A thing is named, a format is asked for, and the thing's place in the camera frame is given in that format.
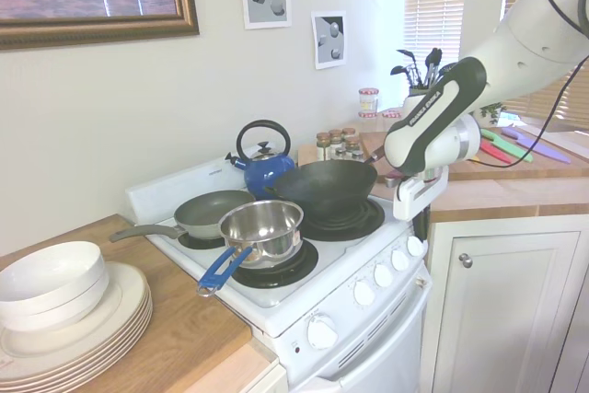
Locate grey frying pan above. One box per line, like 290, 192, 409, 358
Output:
109, 190, 258, 243

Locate blue kettle with black handle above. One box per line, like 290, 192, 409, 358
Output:
224, 119, 295, 199

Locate black electric coil burner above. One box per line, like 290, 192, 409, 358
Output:
229, 238, 320, 289
297, 197, 386, 242
177, 225, 225, 250

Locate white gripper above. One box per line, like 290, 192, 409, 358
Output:
392, 165, 451, 242

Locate white door cabinet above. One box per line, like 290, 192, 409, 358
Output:
427, 214, 589, 393

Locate black wok with wooden handle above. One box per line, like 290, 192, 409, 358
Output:
262, 146, 392, 219

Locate white utensil holder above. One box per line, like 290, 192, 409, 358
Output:
401, 87, 436, 119

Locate grey shapes paper print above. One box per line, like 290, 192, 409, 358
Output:
310, 9, 348, 71

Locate red knife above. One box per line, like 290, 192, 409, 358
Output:
478, 140, 513, 165

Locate white oven temperature knob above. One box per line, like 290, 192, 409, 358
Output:
306, 313, 340, 351

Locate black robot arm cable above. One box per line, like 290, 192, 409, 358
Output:
468, 0, 589, 168

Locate green knife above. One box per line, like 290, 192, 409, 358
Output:
479, 128, 536, 163

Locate small green plant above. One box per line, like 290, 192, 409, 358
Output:
477, 101, 508, 127

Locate white bowl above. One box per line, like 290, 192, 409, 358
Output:
0, 240, 103, 309
0, 268, 110, 333

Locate cream dinner plate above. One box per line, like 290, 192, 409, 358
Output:
0, 260, 149, 362
0, 312, 154, 387
0, 318, 153, 393
0, 303, 154, 380
0, 294, 153, 374
0, 328, 151, 393

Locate steel saucepan with blue handle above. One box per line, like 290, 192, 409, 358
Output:
196, 199, 305, 297

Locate white drawer cabinet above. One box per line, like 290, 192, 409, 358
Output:
248, 354, 290, 393

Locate white electric stove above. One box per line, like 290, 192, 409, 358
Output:
124, 156, 434, 393

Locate purple knife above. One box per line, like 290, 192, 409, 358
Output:
500, 124, 572, 165

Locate black kitchen utensil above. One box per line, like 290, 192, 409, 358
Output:
389, 64, 418, 89
396, 48, 421, 89

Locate black kitchen tongs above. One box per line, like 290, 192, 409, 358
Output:
423, 46, 444, 89

